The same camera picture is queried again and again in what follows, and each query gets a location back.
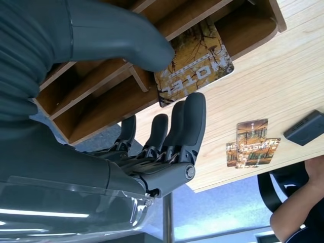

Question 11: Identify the black card reader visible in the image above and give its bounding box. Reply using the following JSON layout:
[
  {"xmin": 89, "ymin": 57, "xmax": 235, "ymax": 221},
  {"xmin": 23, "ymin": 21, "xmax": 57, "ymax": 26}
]
[{"xmin": 282, "ymin": 110, "xmax": 324, "ymax": 147}]

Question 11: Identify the person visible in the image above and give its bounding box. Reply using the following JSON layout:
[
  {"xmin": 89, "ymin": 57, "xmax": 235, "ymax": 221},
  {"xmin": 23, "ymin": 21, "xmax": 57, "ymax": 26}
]
[{"xmin": 270, "ymin": 155, "xmax": 324, "ymax": 243}]

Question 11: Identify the wooden slotted card holder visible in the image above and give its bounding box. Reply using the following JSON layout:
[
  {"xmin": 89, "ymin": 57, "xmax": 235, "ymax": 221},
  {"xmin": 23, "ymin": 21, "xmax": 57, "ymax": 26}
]
[{"xmin": 33, "ymin": 0, "xmax": 287, "ymax": 146}]

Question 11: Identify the black office chair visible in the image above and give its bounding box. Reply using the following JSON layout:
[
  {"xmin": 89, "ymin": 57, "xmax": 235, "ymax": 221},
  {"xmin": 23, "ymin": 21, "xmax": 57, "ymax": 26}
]
[{"xmin": 257, "ymin": 160, "xmax": 310, "ymax": 214}]

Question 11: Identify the chrome stanchion post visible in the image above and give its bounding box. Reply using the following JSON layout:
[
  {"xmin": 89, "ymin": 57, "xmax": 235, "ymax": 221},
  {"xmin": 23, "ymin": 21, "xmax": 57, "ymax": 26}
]
[{"xmin": 162, "ymin": 192, "xmax": 176, "ymax": 243}]

